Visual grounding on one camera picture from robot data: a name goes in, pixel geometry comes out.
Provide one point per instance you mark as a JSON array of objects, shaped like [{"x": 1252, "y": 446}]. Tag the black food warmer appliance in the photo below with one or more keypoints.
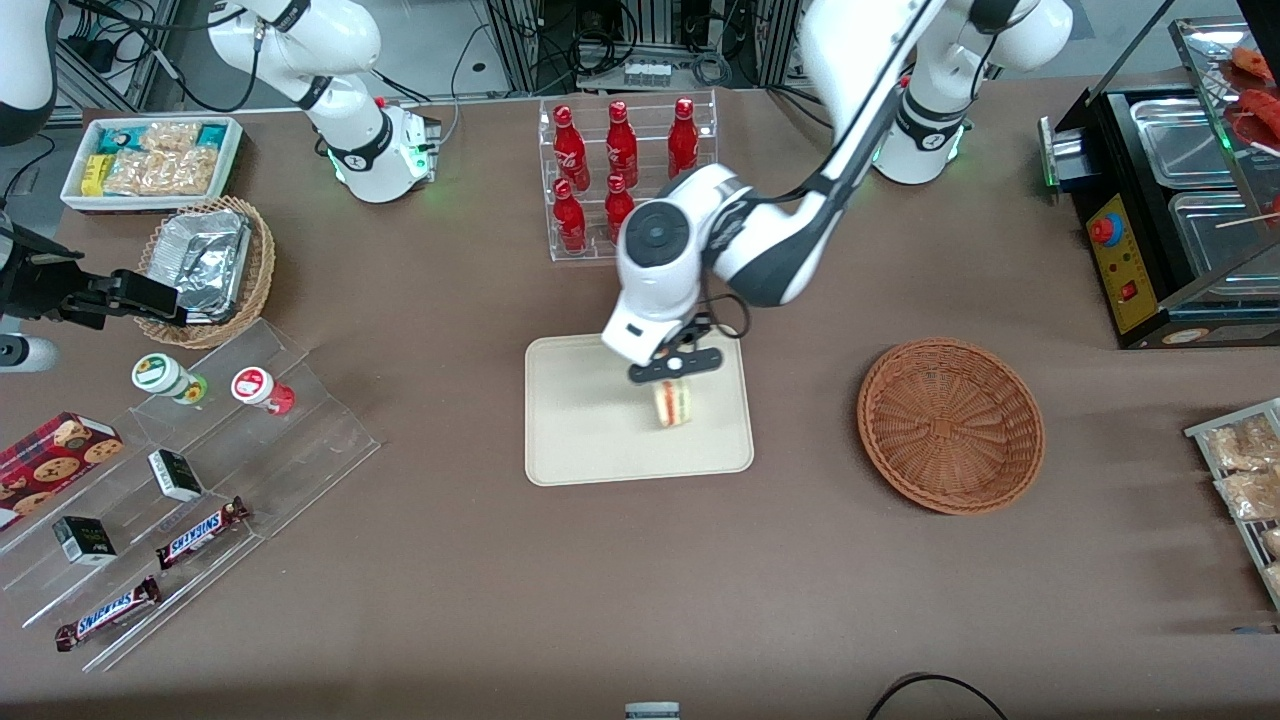
[{"x": 1150, "y": 325}]

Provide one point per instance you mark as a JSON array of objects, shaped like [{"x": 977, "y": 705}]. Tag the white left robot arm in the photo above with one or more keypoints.
[{"x": 780, "y": 250}]

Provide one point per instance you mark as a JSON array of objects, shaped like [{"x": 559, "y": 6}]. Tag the aluminium foil container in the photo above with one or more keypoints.
[{"x": 200, "y": 260}]

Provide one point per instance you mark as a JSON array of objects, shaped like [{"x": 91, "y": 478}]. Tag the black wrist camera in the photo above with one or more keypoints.
[{"x": 698, "y": 330}]

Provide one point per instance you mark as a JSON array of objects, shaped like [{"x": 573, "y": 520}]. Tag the red lid white cup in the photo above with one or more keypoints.
[{"x": 255, "y": 387}]

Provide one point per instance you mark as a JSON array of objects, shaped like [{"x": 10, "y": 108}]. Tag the wooden skewer stick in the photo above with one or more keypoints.
[{"x": 1250, "y": 219}]

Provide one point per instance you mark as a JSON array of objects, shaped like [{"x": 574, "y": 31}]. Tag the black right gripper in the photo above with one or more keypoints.
[{"x": 38, "y": 285}]

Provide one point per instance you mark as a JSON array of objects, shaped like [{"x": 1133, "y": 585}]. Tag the green lid white cup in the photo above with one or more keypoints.
[{"x": 160, "y": 375}]

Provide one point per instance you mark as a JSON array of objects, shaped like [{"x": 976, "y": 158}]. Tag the large clear cracker bag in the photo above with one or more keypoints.
[{"x": 165, "y": 172}]

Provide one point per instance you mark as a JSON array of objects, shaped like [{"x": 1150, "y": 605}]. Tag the tray of packaged snacks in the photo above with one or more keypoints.
[{"x": 1200, "y": 432}]

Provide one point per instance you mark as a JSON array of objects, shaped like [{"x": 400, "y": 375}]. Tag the yellow snack packet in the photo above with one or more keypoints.
[{"x": 94, "y": 175}]

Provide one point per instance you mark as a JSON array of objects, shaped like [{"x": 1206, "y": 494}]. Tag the small grey box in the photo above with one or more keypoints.
[{"x": 652, "y": 711}]

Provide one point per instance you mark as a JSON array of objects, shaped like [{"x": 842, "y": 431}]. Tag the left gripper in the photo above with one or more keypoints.
[{"x": 691, "y": 333}]

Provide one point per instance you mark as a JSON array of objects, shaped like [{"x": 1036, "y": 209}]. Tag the red sausage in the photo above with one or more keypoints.
[
  {"x": 1258, "y": 115},
  {"x": 1255, "y": 60}
]

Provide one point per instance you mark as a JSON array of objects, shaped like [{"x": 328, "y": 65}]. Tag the clear acrylic stepped display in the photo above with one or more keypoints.
[{"x": 310, "y": 440}]

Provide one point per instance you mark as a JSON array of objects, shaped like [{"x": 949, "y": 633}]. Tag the red cookie box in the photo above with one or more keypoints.
[{"x": 55, "y": 465}]

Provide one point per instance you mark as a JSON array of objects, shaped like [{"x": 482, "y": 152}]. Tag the triangle sandwich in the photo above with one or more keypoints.
[{"x": 673, "y": 405}]

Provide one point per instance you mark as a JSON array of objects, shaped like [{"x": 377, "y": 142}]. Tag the oval tan wicker basket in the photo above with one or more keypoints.
[{"x": 262, "y": 260}]

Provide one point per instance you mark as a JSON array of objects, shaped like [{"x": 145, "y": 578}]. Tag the clear acrylic bottle rack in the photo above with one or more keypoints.
[{"x": 590, "y": 255}]

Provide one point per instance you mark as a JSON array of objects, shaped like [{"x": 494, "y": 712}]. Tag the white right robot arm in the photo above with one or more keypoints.
[{"x": 350, "y": 40}]

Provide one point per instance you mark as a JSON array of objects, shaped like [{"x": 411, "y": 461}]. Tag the beige rectangular tray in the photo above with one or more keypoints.
[{"x": 580, "y": 420}]

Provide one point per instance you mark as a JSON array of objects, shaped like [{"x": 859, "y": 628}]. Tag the teal snack packet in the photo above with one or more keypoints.
[
  {"x": 212, "y": 134},
  {"x": 115, "y": 140}
]

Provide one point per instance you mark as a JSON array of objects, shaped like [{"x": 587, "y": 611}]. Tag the white power strip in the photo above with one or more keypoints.
[{"x": 647, "y": 73}]

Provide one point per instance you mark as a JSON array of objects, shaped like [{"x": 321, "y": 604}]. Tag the clear bag of snacks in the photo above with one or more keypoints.
[
  {"x": 1245, "y": 445},
  {"x": 1274, "y": 578},
  {"x": 1272, "y": 542},
  {"x": 1250, "y": 495}
]

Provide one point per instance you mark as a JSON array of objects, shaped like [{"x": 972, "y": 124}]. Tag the red cola bottle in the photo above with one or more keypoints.
[
  {"x": 570, "y": 150},
  {"x": 621, "y": 148},
  {"x": 683, "y": 140},
  {"x": 617, "y": 190},
  {"x": 570, "y": 222}
]

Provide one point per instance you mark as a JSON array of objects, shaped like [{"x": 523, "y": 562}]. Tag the brown snickers bar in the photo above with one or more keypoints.
[
  {"x": 108, "y": 613},
  {"x": 200, "y": 533}
]

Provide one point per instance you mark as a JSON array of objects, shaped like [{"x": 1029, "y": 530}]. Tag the round brown wicker basket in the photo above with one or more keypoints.
[{"x": 950, "y": 425}]

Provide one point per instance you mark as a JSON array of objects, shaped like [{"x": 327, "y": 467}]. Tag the steel food pan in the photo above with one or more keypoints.
[
  {"x": 1185, "y": 145},
  {"x": 1215, "y": 250}
]

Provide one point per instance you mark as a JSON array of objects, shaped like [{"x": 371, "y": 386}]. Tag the white snack bin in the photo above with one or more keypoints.
[{"x": 235, "y": 165}]

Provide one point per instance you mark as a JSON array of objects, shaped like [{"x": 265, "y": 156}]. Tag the small clear cracker bag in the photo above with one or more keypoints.
[{"x": 170, "y": 136}]

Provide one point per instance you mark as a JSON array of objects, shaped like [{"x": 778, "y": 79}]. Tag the small black box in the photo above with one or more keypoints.
[
  {"x": 85, "y": 540},
  {"x": 175, "y": 475}
]

